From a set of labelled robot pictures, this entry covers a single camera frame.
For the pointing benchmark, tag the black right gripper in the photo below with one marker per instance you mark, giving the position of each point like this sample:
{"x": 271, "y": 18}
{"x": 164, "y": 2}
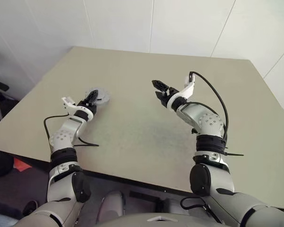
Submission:
{"x": 171, "y": 92}

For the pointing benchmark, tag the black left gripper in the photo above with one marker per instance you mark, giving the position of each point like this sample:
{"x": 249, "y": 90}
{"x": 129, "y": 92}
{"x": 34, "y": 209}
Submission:
{"x": 87, "y": 105}

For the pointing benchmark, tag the clear plastic lid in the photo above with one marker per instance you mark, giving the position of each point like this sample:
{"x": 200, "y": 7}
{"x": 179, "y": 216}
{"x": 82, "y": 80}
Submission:
{"x": 102, "y": 93}

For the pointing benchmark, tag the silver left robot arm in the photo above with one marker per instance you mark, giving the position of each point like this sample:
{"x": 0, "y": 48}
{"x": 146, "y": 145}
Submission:
{"x": 66, "y": 135}

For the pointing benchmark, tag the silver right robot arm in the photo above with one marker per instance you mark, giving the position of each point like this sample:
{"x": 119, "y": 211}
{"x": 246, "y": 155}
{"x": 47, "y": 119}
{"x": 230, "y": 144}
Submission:
{"x": 194, "y": 116}

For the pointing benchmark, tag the black zip tie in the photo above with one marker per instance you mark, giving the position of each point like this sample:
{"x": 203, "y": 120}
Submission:
{"x": 88, "y": 143}
{"x": 234, "y": 154}

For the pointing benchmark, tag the orange red sheet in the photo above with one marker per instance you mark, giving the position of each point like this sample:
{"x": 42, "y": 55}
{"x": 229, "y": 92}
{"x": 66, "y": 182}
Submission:
{"x": 21, "y": 164}

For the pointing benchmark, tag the grey rounded shell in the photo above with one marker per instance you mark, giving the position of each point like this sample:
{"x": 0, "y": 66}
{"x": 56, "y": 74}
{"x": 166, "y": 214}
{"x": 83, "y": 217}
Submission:
{"x": 110, "y": 205}

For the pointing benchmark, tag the black bag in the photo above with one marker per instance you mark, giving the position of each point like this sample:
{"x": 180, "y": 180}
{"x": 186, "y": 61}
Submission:
{"x": 1, "y": 164}

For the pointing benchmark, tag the black round object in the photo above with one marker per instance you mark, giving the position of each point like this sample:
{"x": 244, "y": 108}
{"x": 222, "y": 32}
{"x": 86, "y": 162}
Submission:
{"x": 30, "y": 208}

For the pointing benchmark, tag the silver robot torso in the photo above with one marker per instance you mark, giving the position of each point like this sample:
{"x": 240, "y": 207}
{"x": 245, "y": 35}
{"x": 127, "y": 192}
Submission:
{"x": 156, "y": 222}

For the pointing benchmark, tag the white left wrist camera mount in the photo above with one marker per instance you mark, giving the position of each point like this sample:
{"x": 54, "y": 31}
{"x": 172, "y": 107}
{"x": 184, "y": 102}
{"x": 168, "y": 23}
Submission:
{"x": 67, "y": 101}

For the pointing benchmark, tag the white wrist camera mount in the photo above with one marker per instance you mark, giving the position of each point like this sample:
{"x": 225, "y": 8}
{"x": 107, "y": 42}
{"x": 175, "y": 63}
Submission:
{"x": 188, "y": 91}
{"x": 67, "y": 101}

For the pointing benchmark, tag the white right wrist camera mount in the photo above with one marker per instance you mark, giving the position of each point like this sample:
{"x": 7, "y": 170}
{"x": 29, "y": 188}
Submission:
{"x": 188, "y": 91}

